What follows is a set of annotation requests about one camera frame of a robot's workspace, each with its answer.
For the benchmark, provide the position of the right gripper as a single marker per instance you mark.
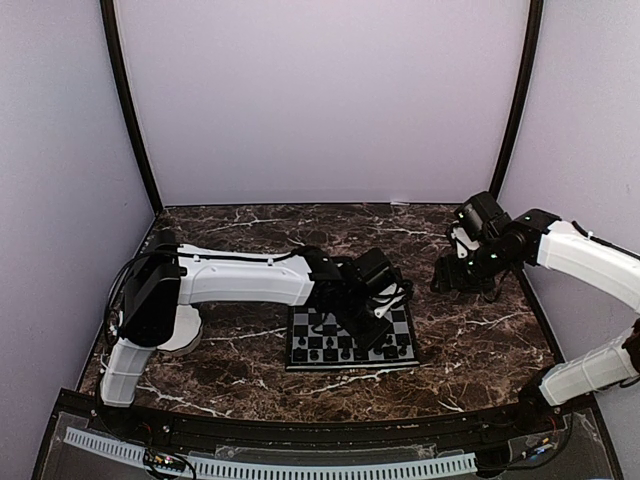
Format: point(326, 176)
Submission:
point(451, 277)

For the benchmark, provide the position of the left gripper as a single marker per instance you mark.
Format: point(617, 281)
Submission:
point(370, 340)

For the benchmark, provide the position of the black white chessboard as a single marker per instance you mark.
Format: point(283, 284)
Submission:
point(329, 347)

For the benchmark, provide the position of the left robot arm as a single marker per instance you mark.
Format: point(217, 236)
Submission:
point(141, 310)

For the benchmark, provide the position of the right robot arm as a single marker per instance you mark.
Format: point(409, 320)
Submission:
point(589, 286)

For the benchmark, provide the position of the white scalloped bowl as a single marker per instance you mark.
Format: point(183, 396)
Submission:
point(187, 332)

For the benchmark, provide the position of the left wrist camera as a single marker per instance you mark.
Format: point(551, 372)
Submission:
point(374, 270)

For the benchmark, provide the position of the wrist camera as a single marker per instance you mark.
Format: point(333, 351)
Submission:
point(480, 212)
point(374, 270)

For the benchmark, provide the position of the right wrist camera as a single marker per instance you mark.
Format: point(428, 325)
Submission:
point(480, 212)

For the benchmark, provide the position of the white perforated cable tray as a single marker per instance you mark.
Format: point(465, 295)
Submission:
point(254, 463)

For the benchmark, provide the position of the black front rail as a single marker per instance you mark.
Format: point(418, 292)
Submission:
point(485, 429)

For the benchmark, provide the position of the right black frame post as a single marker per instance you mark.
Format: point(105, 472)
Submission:
point(521, 89)

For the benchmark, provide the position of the black frame post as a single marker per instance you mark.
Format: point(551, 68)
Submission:
point(128, 110)
point(521, 89)

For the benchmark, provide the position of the left black frame post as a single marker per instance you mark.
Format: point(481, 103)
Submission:
point(128, 110)

